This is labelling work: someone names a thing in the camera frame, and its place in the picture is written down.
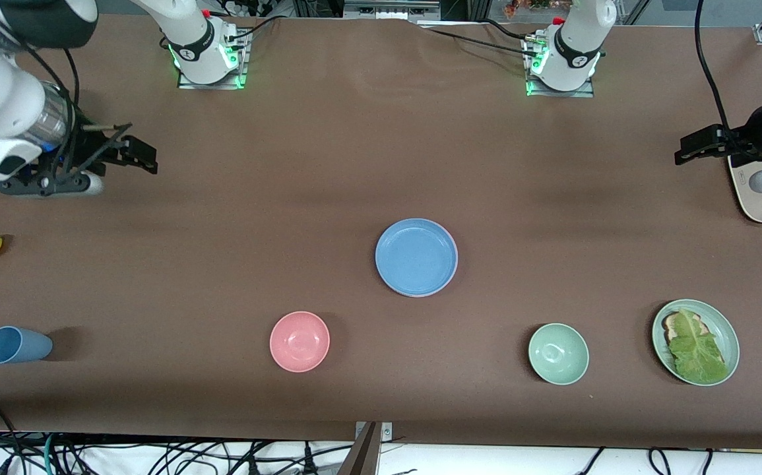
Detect pink bowl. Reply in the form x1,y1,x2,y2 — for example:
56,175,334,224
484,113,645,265
269,311,331,373

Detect green plate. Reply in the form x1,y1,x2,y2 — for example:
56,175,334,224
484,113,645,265
651,299,740,387

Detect toasted bread slice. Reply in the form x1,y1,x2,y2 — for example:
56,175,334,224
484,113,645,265
662,312,711,344

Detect dark diagonal bar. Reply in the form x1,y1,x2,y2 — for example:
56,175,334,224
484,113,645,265
338,422,381,475

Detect orange artificial flowers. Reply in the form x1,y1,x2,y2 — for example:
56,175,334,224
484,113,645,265
505,0,576,19

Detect metal table bracket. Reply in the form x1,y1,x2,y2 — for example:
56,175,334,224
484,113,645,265
354,421,393,443

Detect green bowl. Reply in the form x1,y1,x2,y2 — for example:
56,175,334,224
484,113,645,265
528,323,590,386

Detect green lettuce leaf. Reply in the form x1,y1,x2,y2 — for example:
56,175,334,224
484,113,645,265
666,308,730,385

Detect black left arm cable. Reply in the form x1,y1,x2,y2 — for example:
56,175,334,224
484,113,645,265
693,0,751,156

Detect brown table mat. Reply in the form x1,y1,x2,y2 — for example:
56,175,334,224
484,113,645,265
0,12,762,451

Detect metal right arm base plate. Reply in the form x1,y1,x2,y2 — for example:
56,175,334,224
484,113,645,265
177,30,248,90

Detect blue plate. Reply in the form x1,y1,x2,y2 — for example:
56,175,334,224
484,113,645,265
375,218,457,296

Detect black base cable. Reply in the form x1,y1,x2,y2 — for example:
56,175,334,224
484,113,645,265
420,25,543,60
480,18,540,44
226,15,289,44

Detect grey metal fixture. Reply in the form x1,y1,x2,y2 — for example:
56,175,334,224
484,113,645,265
343,0,441,20

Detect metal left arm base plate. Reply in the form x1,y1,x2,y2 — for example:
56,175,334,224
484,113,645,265
526,36,596,98

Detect blue cup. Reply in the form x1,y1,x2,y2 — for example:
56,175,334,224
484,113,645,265
0,326,53,365

